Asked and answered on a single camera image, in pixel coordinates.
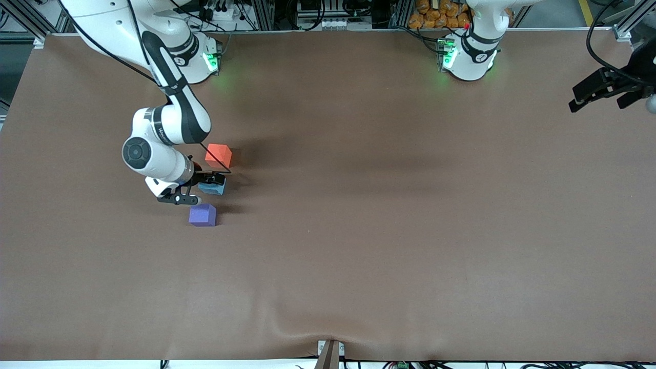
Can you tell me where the orange foam block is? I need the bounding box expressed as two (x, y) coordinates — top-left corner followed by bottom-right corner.
(205, 143), (233, 169)

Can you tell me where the purple foam block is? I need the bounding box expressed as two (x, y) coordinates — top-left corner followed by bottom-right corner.
(188, 203), (217, 227)

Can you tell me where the brown table mat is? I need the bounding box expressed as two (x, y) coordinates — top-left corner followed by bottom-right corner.
(0, 28), (656, 362)

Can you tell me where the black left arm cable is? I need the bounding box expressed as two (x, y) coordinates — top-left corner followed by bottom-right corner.
(586, 0), (641, 85)

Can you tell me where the blue foam block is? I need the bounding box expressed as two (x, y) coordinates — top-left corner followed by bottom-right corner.
(199, 178), (227, 196)

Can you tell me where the aluminium frame profile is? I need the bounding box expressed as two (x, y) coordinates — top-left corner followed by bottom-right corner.
(0, 0), (72, 49)
(602, 0), (656, 43)

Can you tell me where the white power strip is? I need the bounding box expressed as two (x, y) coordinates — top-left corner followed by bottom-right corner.
(202, 4), (242, 21)

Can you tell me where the orange snack packets pile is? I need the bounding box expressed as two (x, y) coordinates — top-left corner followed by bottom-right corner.
(408, 0), (472, 29)

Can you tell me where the grey electronics box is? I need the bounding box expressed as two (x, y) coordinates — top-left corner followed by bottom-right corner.
(296, 0), (375, 30)

